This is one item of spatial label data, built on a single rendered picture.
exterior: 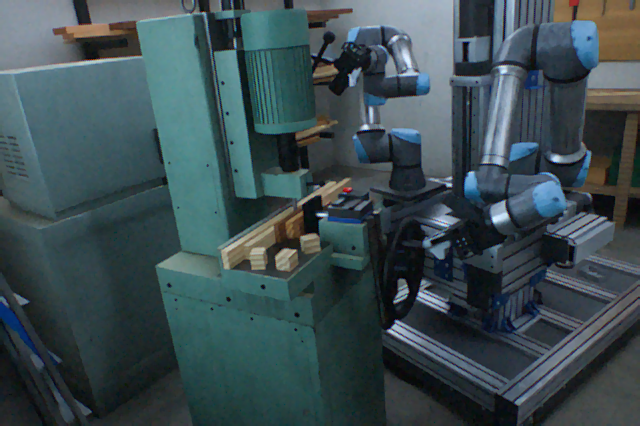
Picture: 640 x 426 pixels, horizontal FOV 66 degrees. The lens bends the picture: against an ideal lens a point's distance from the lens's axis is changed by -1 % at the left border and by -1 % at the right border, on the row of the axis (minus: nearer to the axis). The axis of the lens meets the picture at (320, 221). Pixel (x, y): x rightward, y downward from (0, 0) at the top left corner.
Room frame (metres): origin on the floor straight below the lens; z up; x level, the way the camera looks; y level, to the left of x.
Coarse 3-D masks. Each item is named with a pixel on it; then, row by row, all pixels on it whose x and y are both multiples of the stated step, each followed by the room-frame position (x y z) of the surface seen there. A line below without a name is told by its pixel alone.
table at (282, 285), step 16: (288, 240) 1.31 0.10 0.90; (384, 240) 1.33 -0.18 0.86; (272, 256) 1.21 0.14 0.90; (304, 256) 1.19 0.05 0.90; (320, 256) 1.20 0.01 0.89; (336, 256) 1.24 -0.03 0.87; (352, 256) 1.23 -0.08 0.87; (368, 256) 1.23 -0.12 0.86; (224, 272) 1.16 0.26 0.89; (240, 272) 1.14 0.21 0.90; (256, 272) 1.12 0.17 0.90; (272, 272) 1.11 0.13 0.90; (288, 272) 1.11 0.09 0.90; (304, 272) 1.13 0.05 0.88; (320, 272) 1.19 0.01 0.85; (240, 288) 1.14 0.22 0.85; (256, 288) 1.11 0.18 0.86; (272, 288) 1.09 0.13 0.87; (288, 288) 1.06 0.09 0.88; (304, 288) 1.12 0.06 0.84
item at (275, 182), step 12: (276, 168) 1.47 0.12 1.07; (264, 180) 1.43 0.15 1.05; (276, 180) 1.40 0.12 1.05; (288, 180) 1.38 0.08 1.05; (300, 180) 1.36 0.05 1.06; (312, 180) 1.42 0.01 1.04; (264, 192) 1.43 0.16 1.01; (276, 192) 1.41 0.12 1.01; (288, 192) 1.38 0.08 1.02; (300, 192) 1.36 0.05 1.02
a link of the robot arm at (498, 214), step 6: (498, 204) 1.08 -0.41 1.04; (504, 204) 1.06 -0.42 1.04; (492, 210) 1.08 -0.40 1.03; (498, 210) 1.06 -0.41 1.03; (504, 210) 1.05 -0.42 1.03; (492, 216) 1.06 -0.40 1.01; (498, 216) 1.05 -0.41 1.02; (504, 216) 1.05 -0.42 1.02; (492, 222) 1.06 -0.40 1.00; (498, 222) 1.05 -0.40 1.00; (504, 222) 1.04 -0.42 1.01; (510, 222) 1.04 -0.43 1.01; (498, 228) 1.05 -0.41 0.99; (504, 228) 1.05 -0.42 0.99; (510, 228) 1.04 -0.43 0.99; (516, 228) 1.04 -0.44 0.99; (504, 234) 1.06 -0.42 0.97
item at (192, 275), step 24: (168, 264) 1.44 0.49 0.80; (192, 264) 1.42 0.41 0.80; (216, 264) 1.41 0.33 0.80; (168, 288) 1.42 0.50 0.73; (192, 288) 1.36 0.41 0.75; (216, 288) 1.31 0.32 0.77; (336, 288) 1.26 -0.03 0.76; (264, 312) 1.23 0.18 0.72; (288, 312) 1.18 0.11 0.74; (312, 312) 1.15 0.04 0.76
